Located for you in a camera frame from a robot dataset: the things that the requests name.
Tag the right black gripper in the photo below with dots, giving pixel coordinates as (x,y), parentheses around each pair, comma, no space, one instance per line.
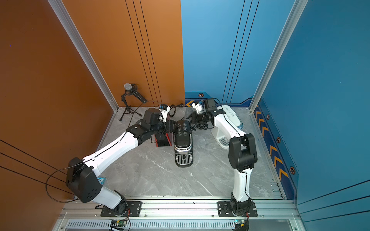
(194,117)

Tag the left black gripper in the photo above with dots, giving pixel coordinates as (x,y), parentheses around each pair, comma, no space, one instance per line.
(170,128)

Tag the grey microfibre cloth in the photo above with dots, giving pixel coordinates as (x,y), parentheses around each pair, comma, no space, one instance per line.
(188,116)

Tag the black coffee machine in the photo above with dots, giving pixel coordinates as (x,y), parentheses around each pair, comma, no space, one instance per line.
(183,144)

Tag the white coffee machine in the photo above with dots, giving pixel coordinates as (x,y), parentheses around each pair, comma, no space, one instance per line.
(226,126)

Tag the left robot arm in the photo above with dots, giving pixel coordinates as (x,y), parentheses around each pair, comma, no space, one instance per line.
(82,174)

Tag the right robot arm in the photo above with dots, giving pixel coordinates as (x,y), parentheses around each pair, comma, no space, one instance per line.
(242,152)

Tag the red capsule coffee machine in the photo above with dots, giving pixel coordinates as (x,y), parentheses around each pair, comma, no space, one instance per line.
(163,139)

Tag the left circuit board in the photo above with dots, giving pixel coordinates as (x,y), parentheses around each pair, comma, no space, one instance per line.
(118,225)

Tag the circuit board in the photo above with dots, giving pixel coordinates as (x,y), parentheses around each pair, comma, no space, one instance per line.
(244,226)
(118,225)

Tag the right circuit board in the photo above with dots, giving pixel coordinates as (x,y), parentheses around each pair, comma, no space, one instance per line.
(244,226)

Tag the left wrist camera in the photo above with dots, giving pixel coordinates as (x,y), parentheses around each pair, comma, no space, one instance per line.
(164,112)

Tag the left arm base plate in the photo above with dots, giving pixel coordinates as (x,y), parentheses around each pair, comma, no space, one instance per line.
(126,209)

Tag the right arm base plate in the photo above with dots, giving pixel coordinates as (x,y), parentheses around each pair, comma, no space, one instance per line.
(237,209)

